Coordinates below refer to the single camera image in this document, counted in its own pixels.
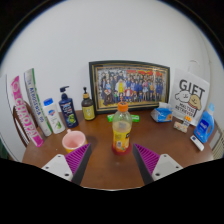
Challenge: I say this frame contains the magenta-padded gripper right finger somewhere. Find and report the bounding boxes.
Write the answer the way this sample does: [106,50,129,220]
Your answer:
[132,143,184,185]

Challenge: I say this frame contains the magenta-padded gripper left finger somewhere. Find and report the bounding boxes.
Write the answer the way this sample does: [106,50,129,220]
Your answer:
[41,143,93,186]

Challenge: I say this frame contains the orange-capped juice bottle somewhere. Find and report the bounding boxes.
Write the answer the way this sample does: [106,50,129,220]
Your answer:
[111,101,133,154]

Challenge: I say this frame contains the pink and yellow mug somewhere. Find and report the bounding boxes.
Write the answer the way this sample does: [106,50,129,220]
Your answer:
[61,129,88,154]

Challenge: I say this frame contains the small beige snack packet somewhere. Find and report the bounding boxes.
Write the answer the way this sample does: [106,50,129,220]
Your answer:
[173,121,189,134]

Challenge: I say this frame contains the white blue-capped shampoo bottle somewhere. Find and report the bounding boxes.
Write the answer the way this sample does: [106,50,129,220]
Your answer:
[43,97,66,135]

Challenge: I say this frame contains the blue tissue pack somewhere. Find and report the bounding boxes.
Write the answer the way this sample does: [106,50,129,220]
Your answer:
[149,101,174,123]

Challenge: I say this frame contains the dark blue pump bottle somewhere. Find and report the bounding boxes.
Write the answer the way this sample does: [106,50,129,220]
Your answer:
[58,85,80,129]

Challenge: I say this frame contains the small white remote control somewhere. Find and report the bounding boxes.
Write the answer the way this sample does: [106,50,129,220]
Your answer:
[189,134,205,152]

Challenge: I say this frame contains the brown yellow-labelled pump bottle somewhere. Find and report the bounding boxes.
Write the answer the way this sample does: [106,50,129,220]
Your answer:
[81,86,96,122]

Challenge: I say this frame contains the blue detergent bottle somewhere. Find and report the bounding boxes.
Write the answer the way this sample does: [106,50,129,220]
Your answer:
[193,102,216,144]

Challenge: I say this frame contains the tall pink printed box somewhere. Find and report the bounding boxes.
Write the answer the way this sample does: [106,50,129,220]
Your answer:
[10,75,45,148]

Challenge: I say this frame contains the white radiator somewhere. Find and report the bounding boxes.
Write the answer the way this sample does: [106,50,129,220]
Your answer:
[211,128,224,161]

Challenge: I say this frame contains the framed group photo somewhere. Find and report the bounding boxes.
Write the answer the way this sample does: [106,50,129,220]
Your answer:
[88,60,171,115]

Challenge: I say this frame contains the white paper gift bag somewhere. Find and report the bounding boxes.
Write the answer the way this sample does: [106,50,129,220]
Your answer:
[168,59,211,126]

